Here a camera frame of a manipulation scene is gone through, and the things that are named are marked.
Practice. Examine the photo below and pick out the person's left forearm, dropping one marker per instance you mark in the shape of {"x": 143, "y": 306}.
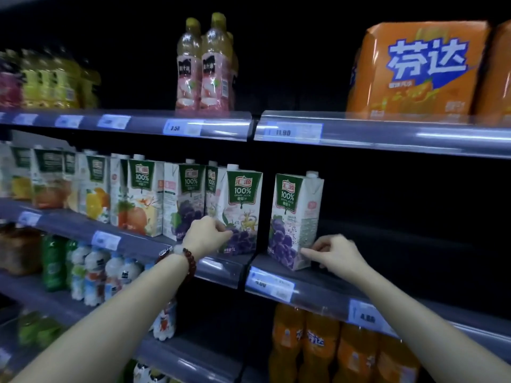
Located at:
{"x": 100, "y": 331}

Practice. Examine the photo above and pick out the person's left hand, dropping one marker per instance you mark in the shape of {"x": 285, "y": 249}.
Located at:
{"x": 203, "y": 237}

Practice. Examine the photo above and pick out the grape juice carton pair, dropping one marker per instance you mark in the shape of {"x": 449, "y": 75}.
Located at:
{"x": 243, "y": 195}
{"x": 293, "y": 211}

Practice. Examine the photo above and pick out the orange soda multipack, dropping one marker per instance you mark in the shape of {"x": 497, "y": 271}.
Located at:
{"x": 419, "y": 75}
{"x": 499, "y": 83}

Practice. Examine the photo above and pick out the person's right hand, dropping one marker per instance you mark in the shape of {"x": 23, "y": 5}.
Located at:
{"x": 339, "y": 255}

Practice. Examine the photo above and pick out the row of white drink bottles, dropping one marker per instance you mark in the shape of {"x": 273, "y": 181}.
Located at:
{"x": 94, "y": 275}

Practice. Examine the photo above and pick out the row of orange soda bottles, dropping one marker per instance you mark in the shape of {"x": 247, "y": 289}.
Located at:
{"x": 319, "y": 343}

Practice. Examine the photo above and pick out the brown packaged drinks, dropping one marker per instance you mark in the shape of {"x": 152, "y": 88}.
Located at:
{"x": 20, "y": 251}

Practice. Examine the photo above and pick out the green drink bottles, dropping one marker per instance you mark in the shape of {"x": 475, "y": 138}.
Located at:
{"x": 54, "y": 263}

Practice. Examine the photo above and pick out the person's right forearm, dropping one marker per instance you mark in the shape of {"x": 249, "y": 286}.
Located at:
{"x": 431, "y": 331}

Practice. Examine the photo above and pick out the row of yellow drink bottles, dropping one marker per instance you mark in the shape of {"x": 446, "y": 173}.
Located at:
{"x": 60, "y": 83}

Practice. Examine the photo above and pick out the row of small green bottles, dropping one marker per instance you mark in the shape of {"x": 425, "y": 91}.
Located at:
{"x": 38, "y": 329}

